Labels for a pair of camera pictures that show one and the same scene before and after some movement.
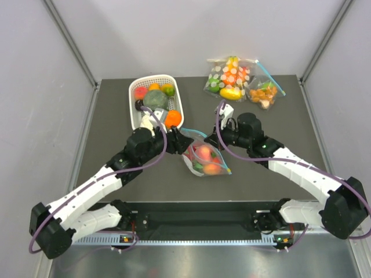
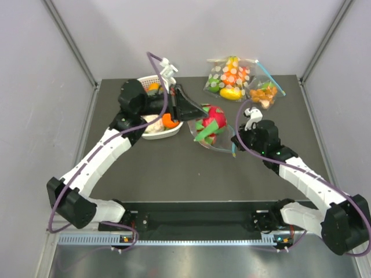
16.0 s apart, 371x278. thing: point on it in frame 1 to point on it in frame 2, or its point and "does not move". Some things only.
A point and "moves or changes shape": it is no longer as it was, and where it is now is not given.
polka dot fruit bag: x=228 y=78 does not move
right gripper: x=213 y=142 to x=243 y=134
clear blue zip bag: x=202 y=158 moves or changes shape
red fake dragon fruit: x=191 y=152 to x=211 y=124
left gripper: x=177 y=143 to x=181 y=107
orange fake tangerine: x=173 y=117 does not move
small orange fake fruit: x=154 y=87 does not move
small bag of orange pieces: x=261 y=89 does not move
